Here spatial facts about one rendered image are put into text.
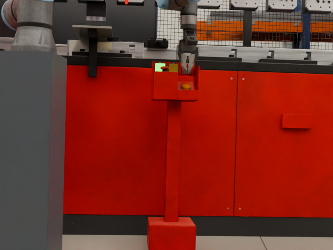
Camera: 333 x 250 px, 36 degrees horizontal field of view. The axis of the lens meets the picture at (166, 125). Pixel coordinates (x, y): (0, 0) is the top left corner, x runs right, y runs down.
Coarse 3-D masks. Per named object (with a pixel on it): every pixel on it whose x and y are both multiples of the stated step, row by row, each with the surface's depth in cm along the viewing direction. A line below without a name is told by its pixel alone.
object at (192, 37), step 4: (184, 32) 222; (188, 32) 221; (192, 32) 222; (184, 36) 222; (188, 36) 218; (192, 36) 218; (188, 40) 215; (192, 40) 215; (196, 40) 215; (188, 44) 215; (192, 44) 216; (196, 44) 216
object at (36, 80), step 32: (0, 64) 162; (32, 64) 161; (64, 64) 176; (0, 96) 162; (32, 96) 161; (64, 96) 177; (0, 128) 162; (32, 128) 161; (64, 128) 178; (0, 160) 162; (32, 160) 161; (0, 192) 162; (32, 192) 161; (0, 224) 162; (32, 224) 161
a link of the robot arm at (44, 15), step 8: (16, 0) 169; (24, 0) 165; (32, 0) 165; (40, 0) 165; (48, 0) 167; (16, 8) 168; (24, 8) 165; (32, 8) 165; (40, 8) 165; (48, 8) 168; (16, 16) 171; (24, 16) 165; (32, 16) 165; (40, 16) 165; (48, 16) 168
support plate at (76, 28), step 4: (76, 28) 238; (80, 28) 237; (84, 28) 237; (88, 28) 237; (92, 28) 236; (96, 28) 236; (100, 28) 236; (104, 28) 236; (108, 28) 235; (76, 32) 248; (80, 32) 248; (84, 32) 248; (100, 32) 246; (104, 32) 246; (108, 32) 246; (80, 36) 259; (84, 36) 259; (100, 36) 258; (104, 36) 257; (108, 36) 257; (112, 36) 257
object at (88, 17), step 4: (88, 4) 261; (92, 4) 261; (96, 4) 262; (100, 4) 262; (104, 4) 262; (88, 8) 261; (92, 8) 261; (96, 8) 262; (100, 8) 262; (104, 8) 262; (88, 12) 261; (92, 12) 261; (96, 12) 262; (100, 12) 262; (104, 12) 262; (88, 16) 262; (92, 16) 262; (96, 16) 262; (100, 16) 262; (104, 16) 262; (96, 20) 263; (100, 20) 263; (104, 20) 263
